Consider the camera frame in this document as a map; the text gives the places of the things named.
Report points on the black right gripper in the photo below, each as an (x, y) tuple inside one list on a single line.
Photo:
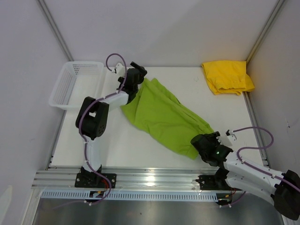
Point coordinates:
[(213, 136)]

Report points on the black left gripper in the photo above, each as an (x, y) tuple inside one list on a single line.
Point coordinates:
[(142, 72)]

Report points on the green shorts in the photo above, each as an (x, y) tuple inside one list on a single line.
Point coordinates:
[(156, 111)]

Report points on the yellow shorts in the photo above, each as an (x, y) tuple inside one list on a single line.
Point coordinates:
[(227, 77)]

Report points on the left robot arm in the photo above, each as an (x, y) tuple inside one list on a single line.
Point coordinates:
[(91, 123)]

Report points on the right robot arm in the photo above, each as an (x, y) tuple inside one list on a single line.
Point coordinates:
[(281, 189)]

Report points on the white plastic basket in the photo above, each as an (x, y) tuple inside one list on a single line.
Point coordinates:
[(76, 81)]

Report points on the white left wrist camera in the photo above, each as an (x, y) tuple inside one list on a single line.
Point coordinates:
[(119, 70)]

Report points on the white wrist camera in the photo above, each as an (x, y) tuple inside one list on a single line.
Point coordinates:
[(228, 139), (119, 70)]

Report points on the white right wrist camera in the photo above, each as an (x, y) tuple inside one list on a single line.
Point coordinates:
[(228, 139)]

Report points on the aluminium mounting rail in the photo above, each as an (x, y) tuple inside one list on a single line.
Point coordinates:
[(128, 179)]

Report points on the left frame post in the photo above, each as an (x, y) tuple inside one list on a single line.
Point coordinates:
[(55, 29)]

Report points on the frame post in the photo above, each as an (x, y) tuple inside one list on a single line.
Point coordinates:
[(277, 9), (55, 29)]

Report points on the slotted cable duct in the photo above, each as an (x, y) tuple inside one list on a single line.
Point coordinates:
[(131, 195)]

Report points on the right frame post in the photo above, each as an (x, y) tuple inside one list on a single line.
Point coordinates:
[(277, 9)]

